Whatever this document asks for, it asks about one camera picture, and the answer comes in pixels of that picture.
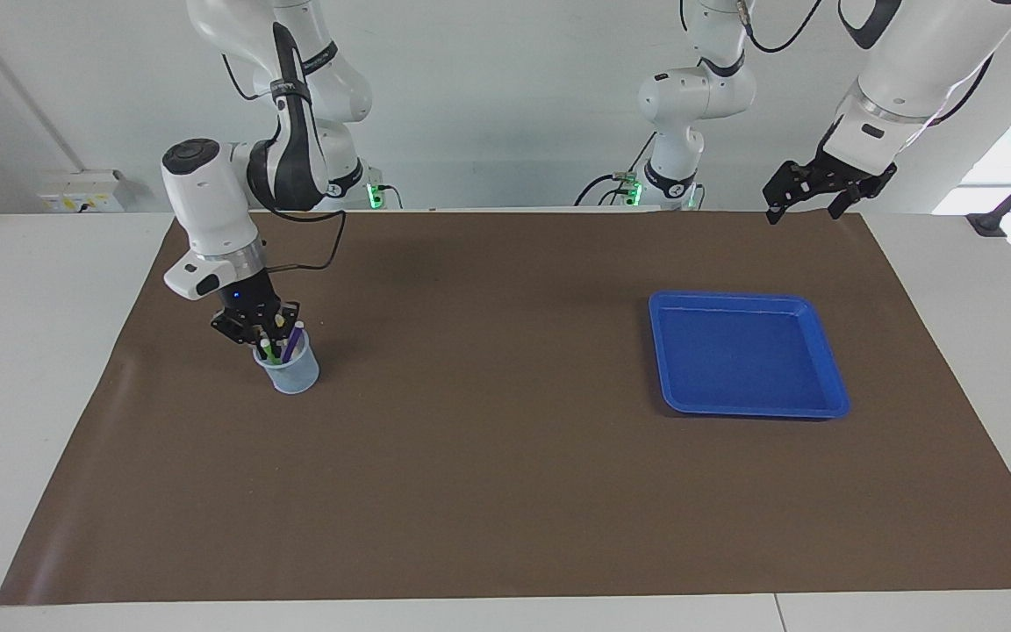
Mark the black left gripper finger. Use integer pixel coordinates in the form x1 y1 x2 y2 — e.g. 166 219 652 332
828 167 897 220
764 161 818 225

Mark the translucent plastic cup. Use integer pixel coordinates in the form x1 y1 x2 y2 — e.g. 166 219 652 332
253 327 320 393

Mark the blue plastic tray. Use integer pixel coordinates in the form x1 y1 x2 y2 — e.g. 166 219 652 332
649 291 850 420

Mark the brown paper table mat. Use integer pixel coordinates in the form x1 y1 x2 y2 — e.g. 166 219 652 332
0 209 1011 607

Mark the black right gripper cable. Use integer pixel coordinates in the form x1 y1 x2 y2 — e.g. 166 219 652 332
220 53 348 273

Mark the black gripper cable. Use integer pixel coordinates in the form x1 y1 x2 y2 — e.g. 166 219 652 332
220 53 348 273
681 0 998 128

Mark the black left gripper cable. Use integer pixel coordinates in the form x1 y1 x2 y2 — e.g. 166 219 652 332
681 0 998 128

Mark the black left arm base cable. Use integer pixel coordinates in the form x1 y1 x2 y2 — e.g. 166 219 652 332
574 132 656 207

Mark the white wall power outlet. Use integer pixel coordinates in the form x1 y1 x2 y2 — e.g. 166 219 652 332
39 170 126 213

